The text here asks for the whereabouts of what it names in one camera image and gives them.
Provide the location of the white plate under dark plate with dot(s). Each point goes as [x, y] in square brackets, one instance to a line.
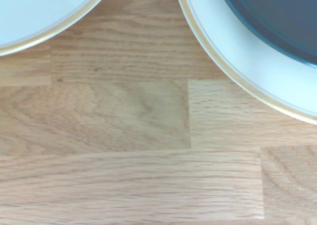
[247, 56]

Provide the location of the empty white gold-rimmed plate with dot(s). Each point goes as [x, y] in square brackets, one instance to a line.
[37, 12]

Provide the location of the dark green plate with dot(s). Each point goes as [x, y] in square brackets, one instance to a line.
[272, 16]

